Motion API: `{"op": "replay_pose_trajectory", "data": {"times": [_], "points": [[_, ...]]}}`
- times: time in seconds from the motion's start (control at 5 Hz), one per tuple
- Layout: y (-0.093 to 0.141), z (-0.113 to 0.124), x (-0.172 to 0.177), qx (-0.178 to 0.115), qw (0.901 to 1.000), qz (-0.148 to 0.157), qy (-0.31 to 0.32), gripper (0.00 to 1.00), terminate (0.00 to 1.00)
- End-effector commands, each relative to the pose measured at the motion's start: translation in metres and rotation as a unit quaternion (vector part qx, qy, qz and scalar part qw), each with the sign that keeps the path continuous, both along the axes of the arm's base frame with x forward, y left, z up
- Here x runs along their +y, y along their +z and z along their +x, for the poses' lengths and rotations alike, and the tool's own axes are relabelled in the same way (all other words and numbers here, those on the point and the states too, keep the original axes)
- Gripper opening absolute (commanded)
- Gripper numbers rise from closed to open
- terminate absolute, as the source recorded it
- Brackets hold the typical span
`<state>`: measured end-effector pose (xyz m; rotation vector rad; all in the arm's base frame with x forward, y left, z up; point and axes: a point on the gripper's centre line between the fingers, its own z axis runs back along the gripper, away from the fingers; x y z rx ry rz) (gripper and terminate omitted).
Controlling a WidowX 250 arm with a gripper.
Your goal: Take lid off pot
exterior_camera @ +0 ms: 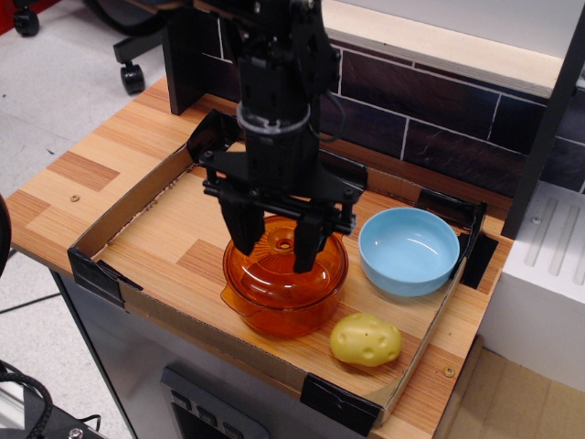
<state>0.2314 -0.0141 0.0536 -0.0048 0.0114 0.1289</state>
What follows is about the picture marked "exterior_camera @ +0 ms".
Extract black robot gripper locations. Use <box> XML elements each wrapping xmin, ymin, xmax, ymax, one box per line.
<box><xmin>199</xmin><ymin>116</ymin><xmax>360</xmax><ymax>273</ymax></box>

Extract orange transparent pot lid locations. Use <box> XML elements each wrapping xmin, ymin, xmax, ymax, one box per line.
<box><xmin>223</xmin><ymin>216</ymin><xmax>348</xmax><ymax>309</ymax></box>

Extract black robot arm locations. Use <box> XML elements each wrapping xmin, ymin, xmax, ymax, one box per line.
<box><xmin>197</xmin><ymin>1</ymin><xmax>360</xmax><ymax>273</ymax></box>

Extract orange transparent pot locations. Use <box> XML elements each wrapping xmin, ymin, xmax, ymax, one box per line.
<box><xmin>221</xmin><ymin>216</ymin><xmax>348</xmax><ymax>337</ymax></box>

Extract light blue bowl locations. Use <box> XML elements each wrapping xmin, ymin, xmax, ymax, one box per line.
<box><xmin>358</xmin><ymin>208</ymin><xmax>461</xmax><ymax>297</ymax></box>

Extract yellow toy potato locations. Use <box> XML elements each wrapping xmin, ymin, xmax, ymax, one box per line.
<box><xmin>330</xmin><ymin>313</ymin><xmax>402</xmax><ymax>367</ymax></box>

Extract cardboard fence with black tape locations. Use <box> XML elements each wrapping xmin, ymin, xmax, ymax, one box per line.
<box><xmin>67</xmin><ymin>108</ymin><xmax>499</xmax><ymax>437</ymax></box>

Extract grey toy oven panel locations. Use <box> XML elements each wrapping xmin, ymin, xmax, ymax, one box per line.
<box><xmin>160</xmin><ymin>367</ymin><xmax>271</xmax><ymax>439</ymax></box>

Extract black office chair base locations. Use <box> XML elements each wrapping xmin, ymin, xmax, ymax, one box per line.
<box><xmin>81</xmin><ymin>0</ymin><xmax>166</xmax><ymax>96</ymax></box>

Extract white toy sink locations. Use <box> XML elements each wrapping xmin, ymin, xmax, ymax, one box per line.
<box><xmin>479</xmin><ymin>183</ymin><xmax>584</xmax><ymax>391</ymax></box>

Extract black caster wheel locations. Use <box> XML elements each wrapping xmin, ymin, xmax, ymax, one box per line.
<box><xmin>13</xmin><ymin>0</ymin><xmax>40</xmax><ymax>37</ymax></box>

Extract black cable on floor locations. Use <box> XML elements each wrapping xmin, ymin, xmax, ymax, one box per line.
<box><xmin>0</xmin><ymin>292</ymin><xmax>63</xmax><ymax>316</ymax></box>

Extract dark grey vertical post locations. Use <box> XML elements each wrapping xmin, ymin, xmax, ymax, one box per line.
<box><xmin>501</xmin><ymin>9</ymin><xmax>584</xmax><ymax>240</ymax></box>

